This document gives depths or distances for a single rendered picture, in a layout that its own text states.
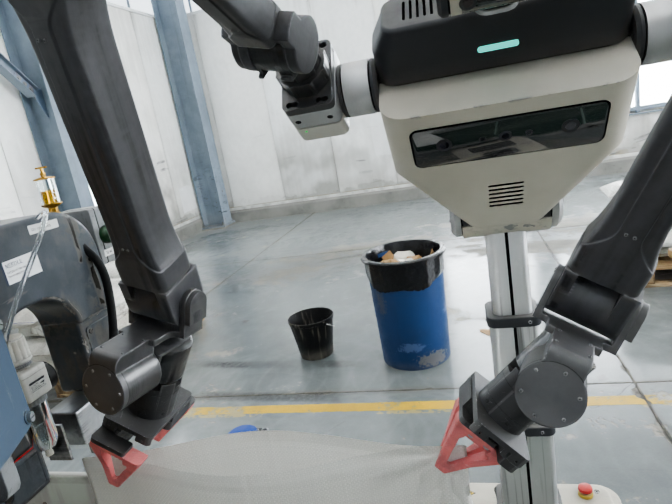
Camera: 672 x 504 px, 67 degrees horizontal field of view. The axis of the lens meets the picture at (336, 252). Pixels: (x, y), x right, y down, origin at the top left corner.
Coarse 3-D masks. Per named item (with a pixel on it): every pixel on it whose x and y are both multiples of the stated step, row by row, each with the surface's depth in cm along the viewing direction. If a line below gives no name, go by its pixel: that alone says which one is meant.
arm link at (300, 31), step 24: (192, 0) 57; (216, 0) 56; (240, 0) 59; (264, 0) 63; (240, 24) 61; (264, 24) 64; (288, 24) 65; (312, 24) 71; (240, 48) 70; (264, 48) 67; (288, 48) 68; (312, 48) 72
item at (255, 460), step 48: (240, 432) 66; (288, 432) 65; (96, 480) 67; (144, 480) 64; (192, 480) 60; (240, 480) 58; (288, 480) 57; (336, 480) 58; (384, 480) 58; (432, 480) 58
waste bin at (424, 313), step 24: (408, 240) 310; (432, 240) 299; (384, 264) 268; (408, 264) 264; (432, 264) 271; (384, 288) 275; (408, 288) 270; (432, 288) 275; (384, 312) 283; (408, 312) 275; (432, 312) 278; (384, 336) 291; (408, 336) 280; (432, 336) 281; (408, 360) 285; (432, 360) 284
